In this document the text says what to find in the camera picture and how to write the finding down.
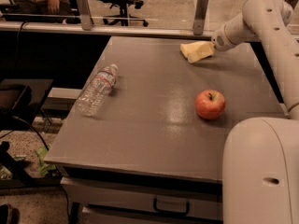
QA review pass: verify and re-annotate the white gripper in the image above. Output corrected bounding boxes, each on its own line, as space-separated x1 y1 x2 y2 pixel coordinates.
187 14 249 63

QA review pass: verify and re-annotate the yellow sponge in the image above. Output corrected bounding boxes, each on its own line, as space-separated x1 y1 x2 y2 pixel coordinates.
180 41 214 59

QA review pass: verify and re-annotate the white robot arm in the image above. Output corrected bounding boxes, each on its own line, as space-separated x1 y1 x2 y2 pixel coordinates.
188 0 299 224

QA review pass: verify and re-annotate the red apple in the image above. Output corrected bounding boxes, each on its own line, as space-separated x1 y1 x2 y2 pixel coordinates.
195 90 226 120

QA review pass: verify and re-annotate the clear plastic water bottle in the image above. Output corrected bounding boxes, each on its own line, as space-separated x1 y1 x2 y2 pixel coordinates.
76 64 119 117

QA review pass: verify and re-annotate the seated person in background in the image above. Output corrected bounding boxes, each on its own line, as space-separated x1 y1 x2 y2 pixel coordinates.
14 0 73 23

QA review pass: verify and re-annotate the black side table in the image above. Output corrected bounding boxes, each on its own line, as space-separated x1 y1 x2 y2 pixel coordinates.
0 79 53 131

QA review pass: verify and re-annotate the green wrapper on floor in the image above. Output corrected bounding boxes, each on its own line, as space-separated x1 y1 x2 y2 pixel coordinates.
35 147 58 177

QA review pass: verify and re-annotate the black shoe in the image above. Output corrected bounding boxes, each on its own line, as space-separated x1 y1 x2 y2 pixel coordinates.
0 203 13 224

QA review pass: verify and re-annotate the metal railing post middle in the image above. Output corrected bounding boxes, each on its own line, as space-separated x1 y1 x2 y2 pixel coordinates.
192 0 209 35

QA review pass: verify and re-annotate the metal railing post left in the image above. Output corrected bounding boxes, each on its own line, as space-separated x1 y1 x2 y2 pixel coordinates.
76 0 93 31

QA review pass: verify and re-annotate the grey drawer with black handle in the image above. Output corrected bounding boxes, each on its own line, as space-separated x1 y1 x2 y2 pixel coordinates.
62 177 223 224

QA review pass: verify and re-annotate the black cable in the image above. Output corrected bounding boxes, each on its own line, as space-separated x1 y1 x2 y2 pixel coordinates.
0 114 50 152

